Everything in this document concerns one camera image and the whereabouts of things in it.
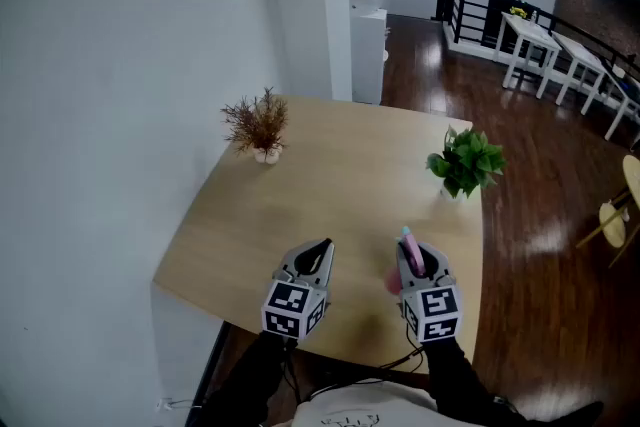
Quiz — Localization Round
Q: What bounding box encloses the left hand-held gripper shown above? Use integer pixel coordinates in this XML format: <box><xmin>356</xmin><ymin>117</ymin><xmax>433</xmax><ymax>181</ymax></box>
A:
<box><xmin>260</xmin><ymin>238</ymin><xmax>336</xmax><ymax>343</ymax></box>

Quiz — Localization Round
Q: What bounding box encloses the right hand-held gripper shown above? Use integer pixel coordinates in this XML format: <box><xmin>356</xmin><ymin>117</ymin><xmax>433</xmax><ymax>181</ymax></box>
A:
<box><xmin>395</xmin><ymin>239</ymin><xmax>463</xmax><ymax>344</ymax></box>

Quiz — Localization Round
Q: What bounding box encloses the pink object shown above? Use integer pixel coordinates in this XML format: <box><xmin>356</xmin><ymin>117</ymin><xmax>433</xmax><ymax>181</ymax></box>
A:
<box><xmin>384</xmin><ymin>225</ymin><xmax>429</xmax><ymax>292</ymax></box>

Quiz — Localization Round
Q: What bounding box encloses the person's left forearm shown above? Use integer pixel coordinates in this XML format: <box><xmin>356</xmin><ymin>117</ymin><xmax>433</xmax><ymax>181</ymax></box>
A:
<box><xmin>199</xmin><ymin>331</ymin><xmax>301</xmax><ymax>427</ymax></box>

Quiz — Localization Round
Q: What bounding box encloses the person's right forearm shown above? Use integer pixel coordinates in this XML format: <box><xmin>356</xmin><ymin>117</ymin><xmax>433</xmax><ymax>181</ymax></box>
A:
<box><xmin>423</xmin><ymin>338</ymin><xmax>541</xmax><ymax>427</ymax></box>

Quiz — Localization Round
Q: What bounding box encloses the green leafy potted plant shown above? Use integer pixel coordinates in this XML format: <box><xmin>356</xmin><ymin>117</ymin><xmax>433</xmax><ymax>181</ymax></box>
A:
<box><xmin>425</xmin><ymin>124</ymin><xmax>509</xmax><ymax>202</ymax></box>

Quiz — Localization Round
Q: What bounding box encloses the brown dried plant white pot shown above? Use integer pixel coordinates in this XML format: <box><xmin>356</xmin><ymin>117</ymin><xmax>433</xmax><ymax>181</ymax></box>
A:
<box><xmin>220</xmin><ymin>86</ymin><xmax>291</xmax><ymax>166</ymax></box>

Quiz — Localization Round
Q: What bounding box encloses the person's white shirt torso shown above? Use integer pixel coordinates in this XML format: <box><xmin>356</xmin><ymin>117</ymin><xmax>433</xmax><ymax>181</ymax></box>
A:
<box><xmin>291</xmin><ymin>381</ymin><xmax>487</xmax><ymax>427</ymax></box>

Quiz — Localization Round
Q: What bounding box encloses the round pale wooden stool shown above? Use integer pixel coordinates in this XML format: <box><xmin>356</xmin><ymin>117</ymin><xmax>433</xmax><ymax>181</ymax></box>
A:
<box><xmin>574</xmin><ymin>198</ymin><xmax>632</xmax><ymax>250</ymax></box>

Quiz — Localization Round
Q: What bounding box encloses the white water dispenser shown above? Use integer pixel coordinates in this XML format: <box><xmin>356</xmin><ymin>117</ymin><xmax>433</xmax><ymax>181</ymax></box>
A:
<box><xmin>349</xmin><ymin>7</ymin><xmax>389</xmax><ymax>106</ymax></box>

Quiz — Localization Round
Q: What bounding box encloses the white side table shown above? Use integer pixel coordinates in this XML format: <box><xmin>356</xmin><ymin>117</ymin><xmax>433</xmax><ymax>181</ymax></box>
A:
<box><xmin>601</xmin><ymin>63</ymin><xmax>640</xmax><ymax>142</ymax></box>
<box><xmin>551</xmin><ymin>31</ymin><xmax>610</xmax><ymax>117</ymax></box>
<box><xmin>493</xmin><ymin>11</ymin><xmax>564</xmax><ymax>100</ymax></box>

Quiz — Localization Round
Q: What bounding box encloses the black railing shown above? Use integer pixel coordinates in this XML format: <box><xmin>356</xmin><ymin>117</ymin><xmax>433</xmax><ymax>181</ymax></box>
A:
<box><xmin>436</xmin><ymin>0</ymin><xmax>640</xmax><ymax>84</ymax></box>

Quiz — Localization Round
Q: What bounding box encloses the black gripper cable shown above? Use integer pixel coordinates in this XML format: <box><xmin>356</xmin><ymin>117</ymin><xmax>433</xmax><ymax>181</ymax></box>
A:
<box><xmin>307</xmin><ymin>344</ymin><xmax>427</xmax><ymax>404</ymax></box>

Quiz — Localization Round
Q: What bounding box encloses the black table frame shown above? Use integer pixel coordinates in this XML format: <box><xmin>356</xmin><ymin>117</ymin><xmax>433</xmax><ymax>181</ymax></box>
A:
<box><xmin>184</xmin><ymin>321</ymin><xmax>234</xmax><ymax>427</ymax></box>

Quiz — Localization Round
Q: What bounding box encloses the white wall cable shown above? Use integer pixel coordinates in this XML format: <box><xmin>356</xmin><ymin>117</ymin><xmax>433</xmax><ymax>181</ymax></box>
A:
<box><xmin>156</xmin><ymin>396</ymin><xmax>202</xmax><ymax>412</ymax></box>

